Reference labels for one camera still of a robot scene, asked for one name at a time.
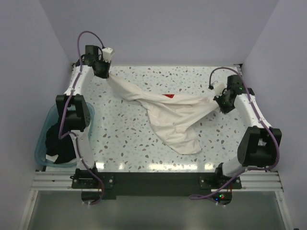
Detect white t-shirt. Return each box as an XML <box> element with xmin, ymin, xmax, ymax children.
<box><xmin>107</xmin><ymin>74</ymin><xmax>218</xmax><ymax>155</ymax></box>

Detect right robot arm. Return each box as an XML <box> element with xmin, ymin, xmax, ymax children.
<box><xmin>213</xmin><ymin>75</ymin><xmax>282</xmax><ymax>188</ymax></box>

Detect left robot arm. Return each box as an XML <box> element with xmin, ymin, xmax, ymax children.
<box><xmin>56</xmin><ymin>45</ymin><xmax>114</xmax><ymax>170</ymax></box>

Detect blue plastic basket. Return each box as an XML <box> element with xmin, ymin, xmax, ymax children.
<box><xmin>35</xmin><ymin>103</ymin><xmax>95</xmax><ymax>170</ymax></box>

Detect black clothes in basket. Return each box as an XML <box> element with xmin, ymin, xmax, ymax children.
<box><xmin>45</xmin><ymin>121</ymin><xmax>76</xmax><ymax>164</ymax></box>

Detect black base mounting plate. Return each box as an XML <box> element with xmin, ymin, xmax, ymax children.
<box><xmin>70</xmin><ymin>169</ymin><xmax>242</xmax><ymax>204</ymax></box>

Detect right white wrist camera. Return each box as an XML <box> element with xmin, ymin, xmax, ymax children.
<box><xmin>209</xmin><ymin>81</ymin><xmax>226</xmax><ymax>97</ymax></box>

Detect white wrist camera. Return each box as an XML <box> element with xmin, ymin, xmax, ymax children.
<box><xmin>209</xmin><ymin>81</ymin><xmax>226</xmax><ymax>97</ymax></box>
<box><xmin>102</xmin><ymin>47</ymin><xmax>115</xmax><ymax>63</ymax></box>

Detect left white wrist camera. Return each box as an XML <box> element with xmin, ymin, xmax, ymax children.
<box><xmin>102</xmin><ymin>47</ymin><xmax>115</xmax><ymax>63</ymax></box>

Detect aluminium frame rail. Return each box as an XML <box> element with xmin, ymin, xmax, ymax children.
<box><xmin>31</xmin><ymin>171</ymin><xmax>283</xmax><ymax>192</ymax></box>

